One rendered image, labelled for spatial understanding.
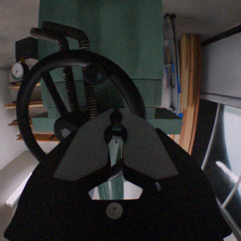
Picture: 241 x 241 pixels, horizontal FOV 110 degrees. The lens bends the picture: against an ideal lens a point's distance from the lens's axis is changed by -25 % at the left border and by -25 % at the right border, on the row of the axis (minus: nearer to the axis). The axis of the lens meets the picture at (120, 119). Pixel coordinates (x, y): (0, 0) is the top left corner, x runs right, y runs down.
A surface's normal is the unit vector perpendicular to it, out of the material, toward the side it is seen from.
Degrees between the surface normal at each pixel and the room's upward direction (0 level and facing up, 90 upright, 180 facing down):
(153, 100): 90
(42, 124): 90
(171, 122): 90
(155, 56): 90
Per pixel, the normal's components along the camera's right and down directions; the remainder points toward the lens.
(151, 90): -0.07, 0.29
